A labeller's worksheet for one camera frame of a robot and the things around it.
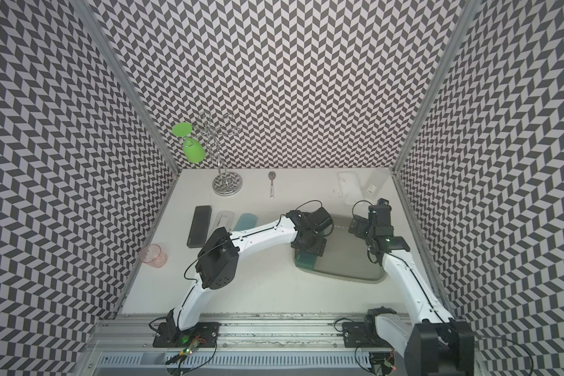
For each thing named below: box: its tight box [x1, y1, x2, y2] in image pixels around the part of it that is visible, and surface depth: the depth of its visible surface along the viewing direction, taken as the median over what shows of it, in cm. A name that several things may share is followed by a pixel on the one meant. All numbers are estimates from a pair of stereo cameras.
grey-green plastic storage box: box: [294, 220, 388, 282], surface depth 83 cm
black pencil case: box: [186, 205, 213, 249], surface depth 98 cm
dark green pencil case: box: [294, 249, 318, 271], surface depth 83 cm
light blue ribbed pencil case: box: [233, 213, 259, 232], surface depth 101 cm
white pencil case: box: [337, 171, 365, 206], surface depth 113 cm
